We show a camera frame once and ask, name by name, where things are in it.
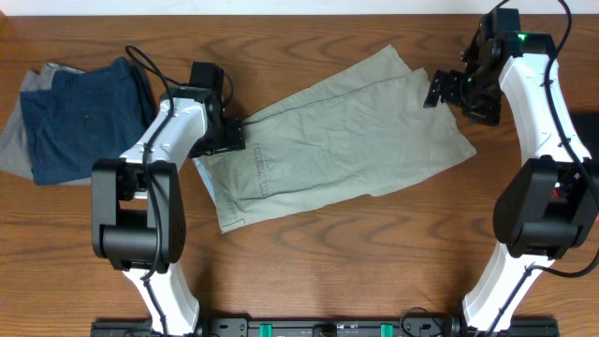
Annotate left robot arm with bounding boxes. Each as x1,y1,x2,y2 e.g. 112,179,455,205
91,62,245,336

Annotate black folded garment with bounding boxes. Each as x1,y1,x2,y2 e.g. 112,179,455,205
572,112,599,159

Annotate black mounting rail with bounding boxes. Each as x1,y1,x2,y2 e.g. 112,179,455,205
90,315,561,337

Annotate left green rail clamp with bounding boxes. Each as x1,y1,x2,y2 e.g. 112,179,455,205
259,324,273,337

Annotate right green rail clamp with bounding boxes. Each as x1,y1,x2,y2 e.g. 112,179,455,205
380,324,394,337

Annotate khaki shorts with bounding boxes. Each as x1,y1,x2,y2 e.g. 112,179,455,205
195,46,475,232

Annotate navy blue folded shorts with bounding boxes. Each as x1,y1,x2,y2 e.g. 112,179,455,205
20,57,155,185

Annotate green rail clamp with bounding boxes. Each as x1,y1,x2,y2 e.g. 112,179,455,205
380,324,394,337
259,324,273,337

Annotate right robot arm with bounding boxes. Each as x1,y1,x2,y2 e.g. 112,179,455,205
400,3,598,336

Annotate grey folded garment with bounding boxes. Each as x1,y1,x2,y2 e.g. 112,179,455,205
1,63,83,180

